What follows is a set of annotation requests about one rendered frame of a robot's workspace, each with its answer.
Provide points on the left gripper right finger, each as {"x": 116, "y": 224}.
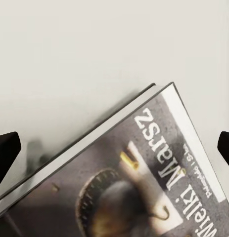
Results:
{"x": 223, "y": 145}

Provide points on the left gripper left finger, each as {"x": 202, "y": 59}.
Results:
{"x": 10, "y": 146}

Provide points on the hardback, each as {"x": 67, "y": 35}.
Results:
{"x": 140, "y": 172}

